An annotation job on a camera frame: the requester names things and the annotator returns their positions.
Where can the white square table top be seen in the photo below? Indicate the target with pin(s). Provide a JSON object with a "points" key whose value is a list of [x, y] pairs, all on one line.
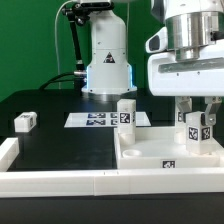
{"points": [[162, 147]]}

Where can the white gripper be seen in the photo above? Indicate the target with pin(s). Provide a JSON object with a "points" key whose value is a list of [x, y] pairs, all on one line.
{"points": [[202, 77]]}

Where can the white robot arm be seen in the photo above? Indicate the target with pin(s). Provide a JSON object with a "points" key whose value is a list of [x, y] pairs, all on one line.
{"points": [[179, 43]]}

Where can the white sheet with tags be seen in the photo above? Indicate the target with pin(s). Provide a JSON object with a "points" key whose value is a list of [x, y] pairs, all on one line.
{"points": [[94, 119]]}

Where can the white U-shaped fence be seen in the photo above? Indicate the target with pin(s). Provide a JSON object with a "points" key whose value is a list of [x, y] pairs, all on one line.
{"points": [[102, 182]]}

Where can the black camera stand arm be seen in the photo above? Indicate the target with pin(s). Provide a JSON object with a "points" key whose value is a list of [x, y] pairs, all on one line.
{"points": [[80, 67]]}

